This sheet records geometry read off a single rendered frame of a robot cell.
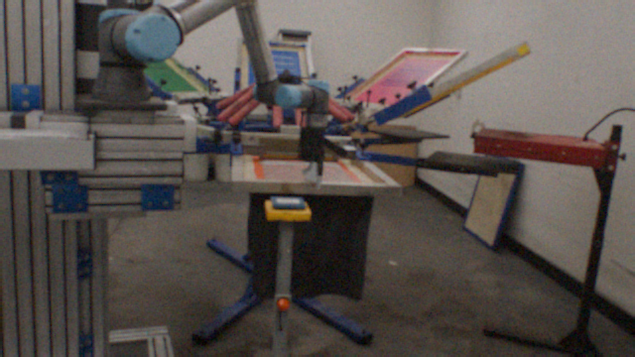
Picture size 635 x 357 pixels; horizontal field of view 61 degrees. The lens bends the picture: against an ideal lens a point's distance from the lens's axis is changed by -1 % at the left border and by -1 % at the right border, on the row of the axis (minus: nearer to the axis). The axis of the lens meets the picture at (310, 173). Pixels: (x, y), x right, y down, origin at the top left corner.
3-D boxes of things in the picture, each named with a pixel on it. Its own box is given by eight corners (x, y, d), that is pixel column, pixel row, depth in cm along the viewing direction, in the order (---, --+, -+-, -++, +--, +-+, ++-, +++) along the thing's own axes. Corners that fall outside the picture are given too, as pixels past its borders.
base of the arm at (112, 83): (90, 99, 139) (90, 60, 137) (92, 95, 153) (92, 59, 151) (152, 101, 144) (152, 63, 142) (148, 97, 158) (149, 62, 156)
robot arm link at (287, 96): (266, 107, 176) (292, 107, 183) (289, 111, 168) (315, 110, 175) (267, 82, 174) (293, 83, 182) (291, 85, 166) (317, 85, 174)
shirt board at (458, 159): (518, 175, 297) (520, 161, 296) (516, 188, 261) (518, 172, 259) (296, 146, 346) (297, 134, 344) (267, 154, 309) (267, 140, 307)
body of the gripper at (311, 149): (297, 159, 188) (300, 124, 185) (321, 160, 189) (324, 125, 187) (300, 163, 180) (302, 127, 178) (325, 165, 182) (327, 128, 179)
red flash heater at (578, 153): (599, 160, 283) (603, 137, 281) (610, 173, 242) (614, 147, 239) (480, 146, 305) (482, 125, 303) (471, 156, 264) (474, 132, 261)
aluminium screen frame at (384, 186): (401, 197, 189) (402, 186, 189) (231, 191, 181) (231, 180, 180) (353, 158, 266) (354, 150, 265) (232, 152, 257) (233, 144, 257)
